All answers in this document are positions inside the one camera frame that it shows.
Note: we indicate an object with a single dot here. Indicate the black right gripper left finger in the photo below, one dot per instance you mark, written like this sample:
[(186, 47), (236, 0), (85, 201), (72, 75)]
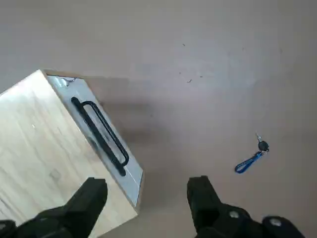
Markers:
[(74, 210)]

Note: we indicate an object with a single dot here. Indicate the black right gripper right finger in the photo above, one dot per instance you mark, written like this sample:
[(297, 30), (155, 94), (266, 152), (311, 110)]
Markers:
[(205, 205)]

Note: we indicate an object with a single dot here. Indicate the wooden box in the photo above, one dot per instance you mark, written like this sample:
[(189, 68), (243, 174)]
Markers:
[(37, 138)]

